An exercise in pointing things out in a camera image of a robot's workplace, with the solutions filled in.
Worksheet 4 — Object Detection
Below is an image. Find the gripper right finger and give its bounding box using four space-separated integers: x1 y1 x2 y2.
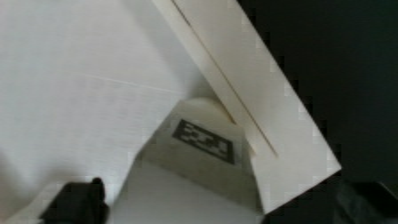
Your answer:
335 181 398 224

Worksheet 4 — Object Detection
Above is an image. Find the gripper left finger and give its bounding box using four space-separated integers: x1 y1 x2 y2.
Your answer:
39 177 110 224

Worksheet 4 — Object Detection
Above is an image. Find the white square tabletop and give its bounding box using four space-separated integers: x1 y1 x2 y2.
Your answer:
0 0 341 224

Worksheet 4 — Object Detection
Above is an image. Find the white table leg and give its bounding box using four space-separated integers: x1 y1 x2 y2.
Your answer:
112 98 263 224

